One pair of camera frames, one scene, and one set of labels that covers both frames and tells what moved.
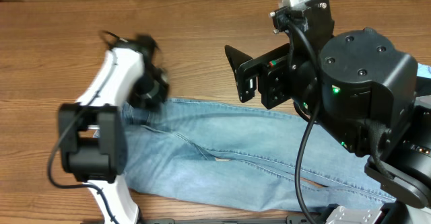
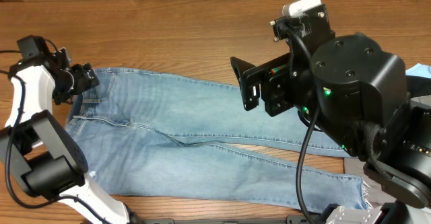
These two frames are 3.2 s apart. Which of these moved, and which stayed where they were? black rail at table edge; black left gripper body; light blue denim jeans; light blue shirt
Moved: light blue denim jeans; black left gripper body
Stayed: black rail at table edge; light blue shirt
